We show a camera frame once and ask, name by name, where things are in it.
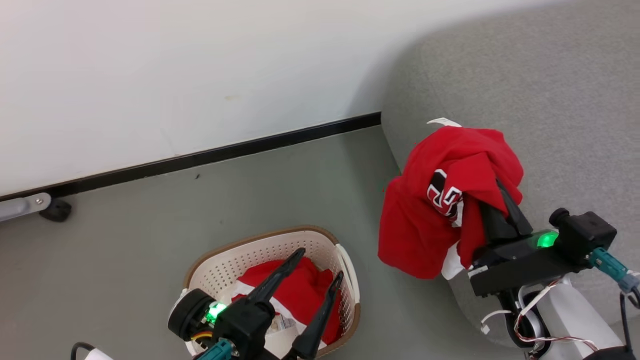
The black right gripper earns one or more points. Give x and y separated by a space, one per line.
520 260

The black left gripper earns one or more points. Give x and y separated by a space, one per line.
245 320

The red garment with white trim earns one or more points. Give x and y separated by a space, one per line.
300 292

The red jersey with printed number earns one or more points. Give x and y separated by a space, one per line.
425 220

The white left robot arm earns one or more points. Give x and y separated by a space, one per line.
97 355

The cream perforated laundry basket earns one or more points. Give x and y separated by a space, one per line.
235 260

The paper label sticker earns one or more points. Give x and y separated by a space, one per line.
284 322

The grey fabric sofa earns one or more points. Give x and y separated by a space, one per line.
550 100

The black caster wheel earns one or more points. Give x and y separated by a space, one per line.
56 210

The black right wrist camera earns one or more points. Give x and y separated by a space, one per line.
585 237

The black wall baseboard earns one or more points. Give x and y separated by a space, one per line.
200 157

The grey metal frame leg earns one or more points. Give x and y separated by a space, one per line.
20 206

